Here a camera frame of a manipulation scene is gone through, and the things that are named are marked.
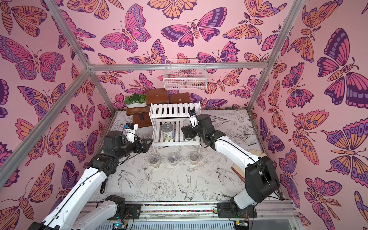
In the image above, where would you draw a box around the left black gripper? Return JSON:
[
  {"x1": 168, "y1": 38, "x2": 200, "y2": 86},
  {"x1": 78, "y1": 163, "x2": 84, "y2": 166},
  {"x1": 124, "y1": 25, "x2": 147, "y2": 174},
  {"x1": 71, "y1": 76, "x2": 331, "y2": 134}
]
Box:
[{"x1": 115, "y1": 136, "x2": 153, "y2": 161}]

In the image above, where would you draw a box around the green watermelon can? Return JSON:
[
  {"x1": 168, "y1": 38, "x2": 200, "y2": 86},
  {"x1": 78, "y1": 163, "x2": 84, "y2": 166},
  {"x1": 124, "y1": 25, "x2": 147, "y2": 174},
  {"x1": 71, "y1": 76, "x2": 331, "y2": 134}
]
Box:
[{"x1": 183, "y1": 118, "x2": 191, "y2": 127}]

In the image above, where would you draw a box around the jar with red seeds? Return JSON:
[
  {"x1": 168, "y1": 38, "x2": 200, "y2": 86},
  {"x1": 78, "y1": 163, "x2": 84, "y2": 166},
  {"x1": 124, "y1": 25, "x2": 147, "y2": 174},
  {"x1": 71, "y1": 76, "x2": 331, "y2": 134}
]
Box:
[{"x1": 189, "y1": 152, "x2": 201, "y2": 165}]

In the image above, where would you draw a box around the silver tin can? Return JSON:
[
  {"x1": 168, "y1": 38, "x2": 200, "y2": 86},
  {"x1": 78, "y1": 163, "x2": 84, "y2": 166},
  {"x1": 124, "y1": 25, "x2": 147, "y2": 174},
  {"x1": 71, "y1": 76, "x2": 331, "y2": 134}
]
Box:
[{"x1": 161, "y1": 122, "x2": 174, "y2": 140}]

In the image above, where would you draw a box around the jar with yellow seeds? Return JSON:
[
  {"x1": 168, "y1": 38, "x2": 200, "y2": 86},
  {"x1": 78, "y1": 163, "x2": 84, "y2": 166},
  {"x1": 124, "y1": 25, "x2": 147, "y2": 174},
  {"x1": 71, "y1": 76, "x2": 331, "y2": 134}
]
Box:
[{"x1": 149, "y1": 154, "x2": 161, "y2": 168}]

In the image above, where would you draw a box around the jar with purple seeds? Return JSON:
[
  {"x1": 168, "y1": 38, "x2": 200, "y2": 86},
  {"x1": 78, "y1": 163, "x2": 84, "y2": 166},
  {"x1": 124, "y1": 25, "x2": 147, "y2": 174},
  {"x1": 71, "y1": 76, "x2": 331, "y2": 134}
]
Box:
[{"x1": 167, "y1": 153, "x2": 179, "y2": 167}]

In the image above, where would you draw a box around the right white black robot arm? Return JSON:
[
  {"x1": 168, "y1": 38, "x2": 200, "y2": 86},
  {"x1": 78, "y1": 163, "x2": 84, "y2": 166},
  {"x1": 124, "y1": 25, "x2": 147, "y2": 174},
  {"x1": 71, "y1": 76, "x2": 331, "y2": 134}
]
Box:
[{"x1": 181, "y1": 109, "x2": 280, "y2": 216}]

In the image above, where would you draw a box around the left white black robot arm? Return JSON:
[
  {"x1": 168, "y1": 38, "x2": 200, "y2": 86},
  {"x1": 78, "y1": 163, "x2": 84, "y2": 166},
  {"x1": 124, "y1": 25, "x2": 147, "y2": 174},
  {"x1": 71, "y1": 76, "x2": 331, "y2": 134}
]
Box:
[{"x1": 29, "y1": 131, "x2": 153, "y2": 230}]

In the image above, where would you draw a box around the white wooden two-tier shelf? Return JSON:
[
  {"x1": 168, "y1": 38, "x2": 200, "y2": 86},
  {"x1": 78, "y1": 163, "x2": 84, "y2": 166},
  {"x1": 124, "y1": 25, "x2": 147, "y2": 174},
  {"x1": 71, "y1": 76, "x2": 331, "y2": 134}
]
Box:
[{"x1": 149, "y1": 103, "x2": 201, "y2": 154}]

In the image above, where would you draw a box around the brown wooden stand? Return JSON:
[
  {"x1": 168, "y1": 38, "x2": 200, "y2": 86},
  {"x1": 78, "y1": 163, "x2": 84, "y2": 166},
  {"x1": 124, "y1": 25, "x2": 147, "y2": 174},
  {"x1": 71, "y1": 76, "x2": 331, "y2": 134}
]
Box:
[{"x1": 126, "y1": 88, "x2": 190, "y2": 128}]

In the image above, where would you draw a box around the black spatula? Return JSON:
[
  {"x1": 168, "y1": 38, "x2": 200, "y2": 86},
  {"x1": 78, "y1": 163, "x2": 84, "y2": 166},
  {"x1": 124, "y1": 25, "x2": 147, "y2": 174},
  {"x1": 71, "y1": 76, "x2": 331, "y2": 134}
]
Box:
[{"x1": 100, "y1": 178, "x2": 108, "y2": 194}]

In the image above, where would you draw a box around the green plant in white pot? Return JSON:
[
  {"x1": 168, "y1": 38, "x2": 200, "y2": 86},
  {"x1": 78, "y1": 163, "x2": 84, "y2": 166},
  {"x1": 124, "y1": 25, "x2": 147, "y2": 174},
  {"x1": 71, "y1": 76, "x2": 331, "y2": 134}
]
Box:
[{"x1": 124, "y1": 94, "x2": 147, "y2": 108}]

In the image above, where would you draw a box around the beige oven glove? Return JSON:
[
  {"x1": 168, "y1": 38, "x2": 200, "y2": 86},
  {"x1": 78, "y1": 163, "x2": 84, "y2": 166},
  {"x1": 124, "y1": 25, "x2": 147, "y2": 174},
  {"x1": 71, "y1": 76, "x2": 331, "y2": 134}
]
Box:
[{"x1": 231, "y1": 149, "x2": 266, "y2": 183}]

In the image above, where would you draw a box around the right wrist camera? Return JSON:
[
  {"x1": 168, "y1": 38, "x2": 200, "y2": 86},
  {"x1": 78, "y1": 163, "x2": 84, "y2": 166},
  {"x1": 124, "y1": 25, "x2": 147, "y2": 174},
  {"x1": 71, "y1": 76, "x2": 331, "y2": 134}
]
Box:
[{"x1": 188, "y1": 109, "x2": 198, "y2": 128}]

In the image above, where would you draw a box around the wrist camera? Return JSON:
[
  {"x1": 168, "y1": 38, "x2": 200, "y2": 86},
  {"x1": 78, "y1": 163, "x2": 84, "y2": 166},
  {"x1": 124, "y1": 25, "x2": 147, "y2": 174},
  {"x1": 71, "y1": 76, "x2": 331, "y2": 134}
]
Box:
[
  {"x1": 188, "y1": 109, "x2": 198, "y2": 128},
  {"x1": 123, "y1": 122, "x2": 138, "y2": 142}
]

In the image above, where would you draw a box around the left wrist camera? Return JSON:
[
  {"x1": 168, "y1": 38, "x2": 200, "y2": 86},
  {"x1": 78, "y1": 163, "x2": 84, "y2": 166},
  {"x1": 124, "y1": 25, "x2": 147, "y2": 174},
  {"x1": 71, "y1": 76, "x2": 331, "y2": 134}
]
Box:
[{"x1": 123, "y1": 122, "x2": 138, "y2": 142}]

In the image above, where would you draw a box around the white wire basket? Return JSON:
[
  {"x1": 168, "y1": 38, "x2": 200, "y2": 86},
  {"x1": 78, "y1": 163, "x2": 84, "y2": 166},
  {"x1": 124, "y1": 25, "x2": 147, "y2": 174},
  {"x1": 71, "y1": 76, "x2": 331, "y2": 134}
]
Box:
[{"x1": 163, "y1": 58, "x2": 208, "y2": 90}]

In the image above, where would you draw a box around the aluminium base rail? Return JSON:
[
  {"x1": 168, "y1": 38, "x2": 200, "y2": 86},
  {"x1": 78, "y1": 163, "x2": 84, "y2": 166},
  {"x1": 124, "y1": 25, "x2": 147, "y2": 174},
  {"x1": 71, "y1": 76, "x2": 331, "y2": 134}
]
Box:
[{"x1": 70, "y1": 200, "x2": 304, "y2": 230}]

